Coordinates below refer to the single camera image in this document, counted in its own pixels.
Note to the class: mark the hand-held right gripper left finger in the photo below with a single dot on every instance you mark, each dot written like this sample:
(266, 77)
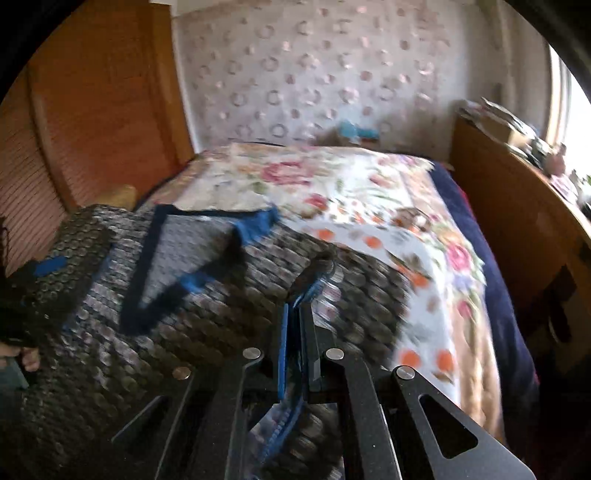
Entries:
(282, 350)

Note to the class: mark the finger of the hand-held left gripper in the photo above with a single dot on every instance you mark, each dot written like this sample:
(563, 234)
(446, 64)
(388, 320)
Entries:
(48, 268)

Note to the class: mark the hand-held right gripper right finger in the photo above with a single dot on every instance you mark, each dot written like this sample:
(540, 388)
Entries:
(308, 350)

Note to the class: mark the grey patterned garment blue trim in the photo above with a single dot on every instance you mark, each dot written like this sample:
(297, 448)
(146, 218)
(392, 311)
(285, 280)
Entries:
(221, 300)

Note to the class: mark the person's left hand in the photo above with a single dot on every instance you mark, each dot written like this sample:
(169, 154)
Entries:
(30, 357)

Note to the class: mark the yellow pillow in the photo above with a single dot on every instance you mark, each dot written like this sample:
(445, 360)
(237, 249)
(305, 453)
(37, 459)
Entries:
(121, 194)

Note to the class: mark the floral printed bedsheet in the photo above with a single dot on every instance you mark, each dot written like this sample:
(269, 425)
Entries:
(369, 207)

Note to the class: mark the wooden headboard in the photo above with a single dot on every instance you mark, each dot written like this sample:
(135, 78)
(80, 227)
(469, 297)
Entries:
(92, 92)

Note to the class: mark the navy blue blanket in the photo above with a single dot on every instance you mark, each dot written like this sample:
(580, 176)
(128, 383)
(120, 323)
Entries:
(489, 277)

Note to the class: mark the light blue box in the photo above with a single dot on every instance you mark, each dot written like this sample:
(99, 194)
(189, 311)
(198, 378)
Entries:
(358, 130)

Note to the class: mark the long wooden cabinet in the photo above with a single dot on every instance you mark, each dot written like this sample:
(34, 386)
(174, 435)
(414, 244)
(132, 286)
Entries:
(508, 207)

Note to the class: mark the stack of papers and boxes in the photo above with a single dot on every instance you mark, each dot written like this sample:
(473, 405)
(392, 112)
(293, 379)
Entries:
(496, 117)

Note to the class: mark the pink figurine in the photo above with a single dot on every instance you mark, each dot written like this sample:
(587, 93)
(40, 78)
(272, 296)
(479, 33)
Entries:
(557, 160)

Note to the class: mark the window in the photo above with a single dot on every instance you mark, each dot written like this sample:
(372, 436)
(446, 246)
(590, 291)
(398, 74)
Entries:
(577, 115)

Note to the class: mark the circle-patterned white wall curtain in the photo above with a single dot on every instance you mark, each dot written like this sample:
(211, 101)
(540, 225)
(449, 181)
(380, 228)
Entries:
(300, 69)

